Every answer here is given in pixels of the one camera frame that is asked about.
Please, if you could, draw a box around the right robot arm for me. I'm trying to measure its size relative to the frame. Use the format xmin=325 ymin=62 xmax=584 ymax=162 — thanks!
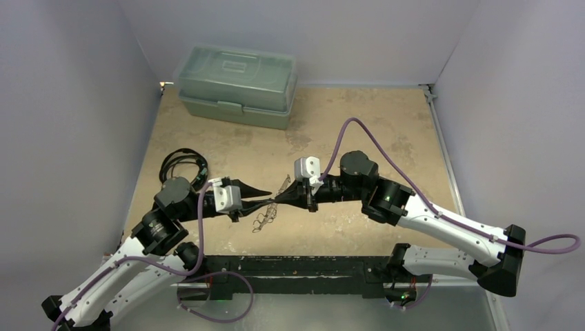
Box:
xmin=238 ymin=150 xmax=526 ymax=297

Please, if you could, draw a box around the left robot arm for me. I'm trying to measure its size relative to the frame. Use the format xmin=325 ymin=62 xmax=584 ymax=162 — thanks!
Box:
xmin=41 ymin=177 xmax=269 ymax=330

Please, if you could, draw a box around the green plastic toolbox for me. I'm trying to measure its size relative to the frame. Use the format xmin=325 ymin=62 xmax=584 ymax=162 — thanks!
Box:
xmin=174 ymin=45 xmax=298 ymax=130

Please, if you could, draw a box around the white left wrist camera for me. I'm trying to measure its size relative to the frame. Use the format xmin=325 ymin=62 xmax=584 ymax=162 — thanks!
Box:
xmin=208 ymin=177 xmax=235 ymax=208

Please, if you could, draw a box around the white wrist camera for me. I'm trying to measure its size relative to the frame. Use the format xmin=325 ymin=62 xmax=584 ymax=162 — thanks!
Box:
xmin=294 ymin=157 xmax=324 ymax=189
xmin=208 ymin=177 xmax=235 ymax=208

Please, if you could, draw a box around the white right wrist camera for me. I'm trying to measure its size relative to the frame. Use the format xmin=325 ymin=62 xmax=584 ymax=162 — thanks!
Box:
xmin=294 ymin=157 xmax=324 ymax=189

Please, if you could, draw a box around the coiled black cable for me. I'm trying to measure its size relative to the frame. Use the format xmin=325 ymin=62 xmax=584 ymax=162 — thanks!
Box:
xmin=159 ymin=148 xmax=209 ymax=195

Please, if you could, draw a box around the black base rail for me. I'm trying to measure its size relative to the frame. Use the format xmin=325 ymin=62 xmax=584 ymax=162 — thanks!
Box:
xmin=161 ymin=254 xmax=435 ymax=301

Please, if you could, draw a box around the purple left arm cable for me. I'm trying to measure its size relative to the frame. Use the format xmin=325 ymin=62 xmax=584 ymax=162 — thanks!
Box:
xmin=50 ymin=179 xmax=255 ymax=331

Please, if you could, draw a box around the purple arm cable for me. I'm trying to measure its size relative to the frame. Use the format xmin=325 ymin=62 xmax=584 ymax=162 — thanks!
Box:
xmin=50 ymin=179 xmax=255 ymax=331
xmin=317 ymin=117 xmax=582 ymax=312

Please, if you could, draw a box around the aluminium frame rail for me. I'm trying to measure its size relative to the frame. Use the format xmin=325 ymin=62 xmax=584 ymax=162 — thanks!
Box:
xmin=419 ymin=84 xmax=510 ymax=331

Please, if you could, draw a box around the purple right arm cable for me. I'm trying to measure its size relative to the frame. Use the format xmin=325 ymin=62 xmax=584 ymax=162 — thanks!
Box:
xmin=317 ymin=117 xmax=582 ymax=312

